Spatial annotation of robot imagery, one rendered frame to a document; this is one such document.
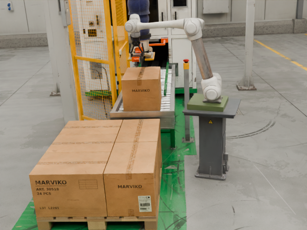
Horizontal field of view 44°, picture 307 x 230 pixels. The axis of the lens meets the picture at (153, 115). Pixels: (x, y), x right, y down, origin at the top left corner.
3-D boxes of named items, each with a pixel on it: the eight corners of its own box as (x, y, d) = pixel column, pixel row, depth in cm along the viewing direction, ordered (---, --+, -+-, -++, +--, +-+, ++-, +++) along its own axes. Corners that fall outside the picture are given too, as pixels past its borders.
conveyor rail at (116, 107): (133, 76, 639) (132, 65, 633) (136, 76, 639) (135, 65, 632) (111, 128, 423) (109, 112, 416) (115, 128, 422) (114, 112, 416)
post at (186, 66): (184, 139, 486) (183, 62, 452) (190, 139, 486) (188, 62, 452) (185, 141, 480) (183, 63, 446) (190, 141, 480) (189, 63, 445)
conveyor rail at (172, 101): (172, 75, 635) (172, 64, 628) (175, 75, 634) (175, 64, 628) (170, 128, 418) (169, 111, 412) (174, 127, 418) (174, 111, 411)
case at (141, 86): (129, 98, 477) (127, 67, 463) (161, 97, 474) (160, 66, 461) (124, 115, 421) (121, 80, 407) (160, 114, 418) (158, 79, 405)
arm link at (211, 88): (223, 93, 361) (222, 101, 341) (207, 98, 366) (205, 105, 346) (199, 14, 340) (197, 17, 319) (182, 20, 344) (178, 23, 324)
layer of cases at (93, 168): (73, 154, 428) (68, 120, 414) (161, 152, 421) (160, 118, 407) (36, 217, 316) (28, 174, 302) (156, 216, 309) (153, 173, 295)
